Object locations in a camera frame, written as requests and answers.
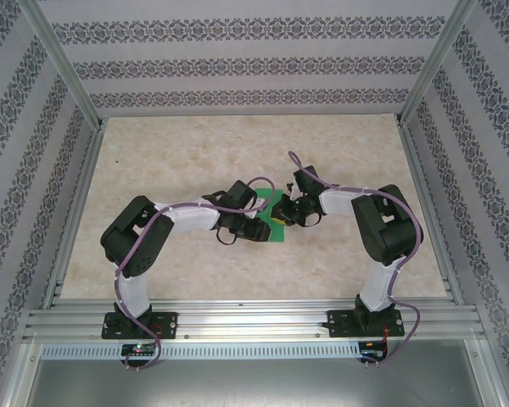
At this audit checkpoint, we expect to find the green paper sheet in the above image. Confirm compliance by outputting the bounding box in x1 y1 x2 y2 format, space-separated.
254 188 288 244

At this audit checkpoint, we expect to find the grey metal panel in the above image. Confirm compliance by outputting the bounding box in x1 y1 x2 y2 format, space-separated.
8 341 504 407

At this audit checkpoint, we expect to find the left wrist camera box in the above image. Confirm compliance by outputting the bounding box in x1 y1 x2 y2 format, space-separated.
244 195 271 221

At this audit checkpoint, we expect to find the long aluminium mounting rail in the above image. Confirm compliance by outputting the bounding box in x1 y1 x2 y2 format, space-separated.
23 296 487 345

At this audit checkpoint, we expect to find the slotted grey cable duct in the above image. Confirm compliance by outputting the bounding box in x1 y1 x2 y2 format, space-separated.
40 342 387 361

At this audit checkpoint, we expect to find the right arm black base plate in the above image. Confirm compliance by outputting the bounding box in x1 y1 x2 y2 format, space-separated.
327 309 406 339

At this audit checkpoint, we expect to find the aluminium side rail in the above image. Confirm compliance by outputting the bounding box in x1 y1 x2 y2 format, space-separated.
40 120 107 310
396 120 467 306

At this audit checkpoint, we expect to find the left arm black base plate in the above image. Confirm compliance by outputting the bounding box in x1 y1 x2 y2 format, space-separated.
101 311 179 340

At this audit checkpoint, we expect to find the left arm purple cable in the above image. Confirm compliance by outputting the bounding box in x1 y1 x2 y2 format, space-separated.
114 176 277 372

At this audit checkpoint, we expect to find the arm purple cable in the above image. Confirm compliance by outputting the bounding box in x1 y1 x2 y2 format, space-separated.
287 151 423 370
114 176 277 372

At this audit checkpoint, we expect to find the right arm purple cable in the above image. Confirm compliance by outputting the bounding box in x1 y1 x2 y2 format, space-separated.
287 151 423 370

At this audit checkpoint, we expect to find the aluminium frame post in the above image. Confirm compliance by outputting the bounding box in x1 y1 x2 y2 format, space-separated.
396 0 480 126
20 0 107 128

